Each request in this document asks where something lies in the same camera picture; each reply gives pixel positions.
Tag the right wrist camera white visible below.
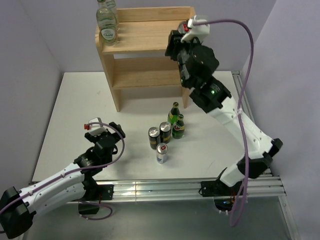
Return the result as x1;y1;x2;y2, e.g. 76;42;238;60
181;15;210;43

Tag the black yellow can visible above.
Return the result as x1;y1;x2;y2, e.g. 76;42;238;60
148;127;161;150
159;121;172;144

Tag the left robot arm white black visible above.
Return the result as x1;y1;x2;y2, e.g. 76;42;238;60
0;118;126;239

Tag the aluminium rail frame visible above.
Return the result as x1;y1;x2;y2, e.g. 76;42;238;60
29;72;300;240

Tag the wooden two-tier shelf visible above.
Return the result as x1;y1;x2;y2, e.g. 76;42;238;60
95;6;196;112

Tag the black yellow can left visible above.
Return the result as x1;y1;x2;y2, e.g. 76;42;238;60
148;127;161;150

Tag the green glass bottle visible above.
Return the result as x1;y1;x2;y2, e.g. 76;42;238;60
171;114;185;139
167;102;180;125

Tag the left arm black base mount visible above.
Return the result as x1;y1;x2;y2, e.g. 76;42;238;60
78;184;114;216

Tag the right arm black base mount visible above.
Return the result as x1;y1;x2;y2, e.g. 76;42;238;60
198;176;242;212

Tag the black yellow can right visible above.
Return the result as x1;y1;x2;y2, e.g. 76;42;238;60
159;121;172;144

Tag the clear glass bottle rear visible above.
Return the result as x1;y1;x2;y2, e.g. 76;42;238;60
105;0;119;31

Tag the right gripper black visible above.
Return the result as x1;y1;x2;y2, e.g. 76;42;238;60
164;30;204;89

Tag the green glass bottle front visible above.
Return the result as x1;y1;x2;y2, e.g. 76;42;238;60
171;114;185;139

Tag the green glass bottle rear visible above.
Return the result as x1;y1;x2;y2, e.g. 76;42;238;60
167;102;180;125

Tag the silver blue energy drink can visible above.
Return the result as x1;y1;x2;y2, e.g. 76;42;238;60
177;20;190;35

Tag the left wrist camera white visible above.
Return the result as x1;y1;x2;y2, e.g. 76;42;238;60
84;117;108;137

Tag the clear glass bottle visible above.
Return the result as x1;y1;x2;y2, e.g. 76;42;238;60
96;0;118;46
105;0;119;31

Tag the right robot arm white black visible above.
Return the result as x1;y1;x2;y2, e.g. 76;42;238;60
165;30;283;195

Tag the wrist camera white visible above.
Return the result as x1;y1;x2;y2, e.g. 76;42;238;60
181;15;210;43
84;117;108;137

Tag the clear glass bottle front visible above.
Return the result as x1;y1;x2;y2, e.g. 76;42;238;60
96;0;118;46

